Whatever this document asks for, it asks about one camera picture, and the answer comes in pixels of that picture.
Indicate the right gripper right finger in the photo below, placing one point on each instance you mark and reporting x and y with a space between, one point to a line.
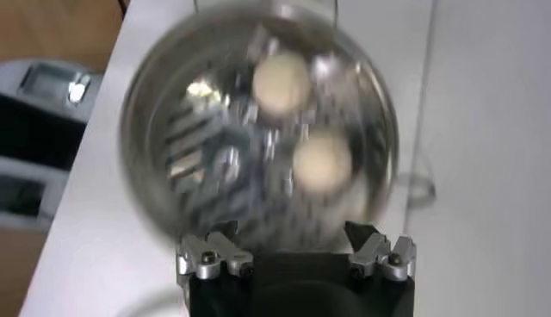
379 254

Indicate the stainless steel steamer basket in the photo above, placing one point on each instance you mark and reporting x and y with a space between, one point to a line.
206 151

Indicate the white steamed baozi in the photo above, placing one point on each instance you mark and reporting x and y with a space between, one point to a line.
322 161
280 84

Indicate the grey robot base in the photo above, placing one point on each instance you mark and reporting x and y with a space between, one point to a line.
43 138

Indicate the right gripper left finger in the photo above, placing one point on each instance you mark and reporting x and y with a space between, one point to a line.
215 256

